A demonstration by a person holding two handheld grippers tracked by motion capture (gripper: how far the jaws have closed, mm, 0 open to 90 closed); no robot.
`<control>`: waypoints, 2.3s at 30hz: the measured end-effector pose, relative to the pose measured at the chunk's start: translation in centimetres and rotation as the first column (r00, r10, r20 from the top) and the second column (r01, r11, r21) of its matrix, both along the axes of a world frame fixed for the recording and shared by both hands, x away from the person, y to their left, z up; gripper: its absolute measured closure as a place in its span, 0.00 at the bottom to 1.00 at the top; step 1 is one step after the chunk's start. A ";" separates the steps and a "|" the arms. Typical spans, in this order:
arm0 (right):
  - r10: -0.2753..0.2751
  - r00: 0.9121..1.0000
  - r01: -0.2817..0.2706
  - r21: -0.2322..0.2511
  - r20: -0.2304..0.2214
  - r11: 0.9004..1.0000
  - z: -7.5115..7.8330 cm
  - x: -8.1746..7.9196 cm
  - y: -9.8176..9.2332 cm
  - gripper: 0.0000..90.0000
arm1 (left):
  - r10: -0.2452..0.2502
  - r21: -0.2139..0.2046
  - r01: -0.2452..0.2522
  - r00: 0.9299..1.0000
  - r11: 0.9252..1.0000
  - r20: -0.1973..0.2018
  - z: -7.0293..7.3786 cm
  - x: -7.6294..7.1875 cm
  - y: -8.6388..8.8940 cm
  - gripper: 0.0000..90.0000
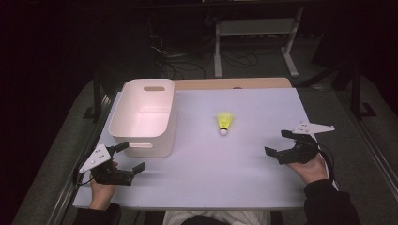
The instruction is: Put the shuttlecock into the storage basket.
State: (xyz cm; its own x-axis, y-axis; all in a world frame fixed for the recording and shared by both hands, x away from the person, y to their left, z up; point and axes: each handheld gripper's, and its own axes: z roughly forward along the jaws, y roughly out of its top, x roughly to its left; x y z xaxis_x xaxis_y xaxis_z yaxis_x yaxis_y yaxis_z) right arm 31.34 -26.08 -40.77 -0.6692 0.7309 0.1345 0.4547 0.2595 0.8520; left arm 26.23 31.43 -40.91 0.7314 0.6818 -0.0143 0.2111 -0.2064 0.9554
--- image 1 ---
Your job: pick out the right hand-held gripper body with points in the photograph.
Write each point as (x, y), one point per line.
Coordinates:
(302, 153)

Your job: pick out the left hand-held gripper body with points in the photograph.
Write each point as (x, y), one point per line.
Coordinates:
(109, 176)

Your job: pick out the white plastic storage bin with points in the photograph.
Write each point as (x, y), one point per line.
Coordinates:
(140, 106)

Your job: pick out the yellow shuttlecock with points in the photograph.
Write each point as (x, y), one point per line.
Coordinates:
(224, 120)

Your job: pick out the person's left hand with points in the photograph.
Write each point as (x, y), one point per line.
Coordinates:
(101, 195)

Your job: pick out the person's right hand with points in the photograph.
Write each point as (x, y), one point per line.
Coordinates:
(313, 172)

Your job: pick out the black metal stand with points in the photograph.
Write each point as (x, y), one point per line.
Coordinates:
(97, 93)
(355, 93)

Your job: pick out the person's white shirt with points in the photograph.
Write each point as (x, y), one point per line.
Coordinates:
(244, 217)

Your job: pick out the light wooden board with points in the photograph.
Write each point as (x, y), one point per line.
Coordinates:
(219, 83)

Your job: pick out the metal frame rail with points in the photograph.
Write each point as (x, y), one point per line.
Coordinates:
(375, 156)
(64, 193)

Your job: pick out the white metal desk frame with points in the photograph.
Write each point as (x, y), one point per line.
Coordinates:
(250, 27)

